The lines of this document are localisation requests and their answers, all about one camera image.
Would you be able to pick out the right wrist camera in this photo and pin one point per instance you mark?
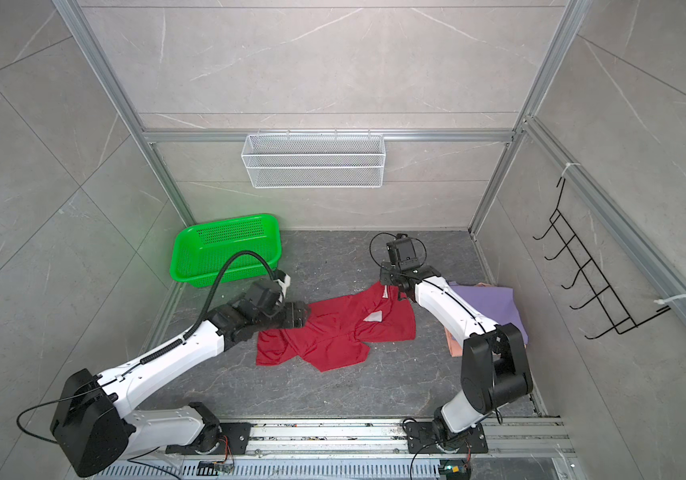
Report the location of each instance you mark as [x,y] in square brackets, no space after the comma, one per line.
[402,253]

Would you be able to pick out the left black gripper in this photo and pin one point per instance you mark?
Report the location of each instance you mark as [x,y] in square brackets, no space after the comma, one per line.
[292,319]

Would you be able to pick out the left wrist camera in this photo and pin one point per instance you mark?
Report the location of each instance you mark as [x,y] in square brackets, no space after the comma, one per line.
[280,285]

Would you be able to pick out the black wire hook rack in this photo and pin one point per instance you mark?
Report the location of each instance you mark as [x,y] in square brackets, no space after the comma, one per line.
[587,270]

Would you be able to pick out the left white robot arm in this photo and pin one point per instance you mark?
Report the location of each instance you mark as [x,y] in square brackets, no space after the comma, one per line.
[98,419]

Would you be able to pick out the red t shirt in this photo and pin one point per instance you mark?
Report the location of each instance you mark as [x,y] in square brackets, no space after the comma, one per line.
[339,331]

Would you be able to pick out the white cable tie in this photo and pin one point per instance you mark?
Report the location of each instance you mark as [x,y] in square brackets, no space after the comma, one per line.
[670,299]

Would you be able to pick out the small green circuit board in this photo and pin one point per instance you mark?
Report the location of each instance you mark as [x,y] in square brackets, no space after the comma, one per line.
[455,470]

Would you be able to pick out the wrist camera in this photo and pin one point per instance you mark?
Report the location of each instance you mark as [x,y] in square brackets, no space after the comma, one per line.
[280,285]
[402,253]

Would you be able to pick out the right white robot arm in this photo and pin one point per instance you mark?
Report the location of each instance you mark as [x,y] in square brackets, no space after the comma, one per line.
[495,368]

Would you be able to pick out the purple folded t shirt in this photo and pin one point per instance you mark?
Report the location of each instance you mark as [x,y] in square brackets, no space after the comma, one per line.
[497,303]

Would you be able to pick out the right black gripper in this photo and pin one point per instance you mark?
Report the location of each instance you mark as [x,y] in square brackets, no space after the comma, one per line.
[385,277]

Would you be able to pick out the green plastic basket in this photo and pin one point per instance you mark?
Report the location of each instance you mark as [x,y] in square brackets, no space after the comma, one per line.
[200,251]

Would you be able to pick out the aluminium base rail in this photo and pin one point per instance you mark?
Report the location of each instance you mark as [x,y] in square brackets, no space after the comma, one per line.
[375,448]

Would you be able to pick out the white wire mesh basket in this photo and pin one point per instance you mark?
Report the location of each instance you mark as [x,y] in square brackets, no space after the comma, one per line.
[325,160]

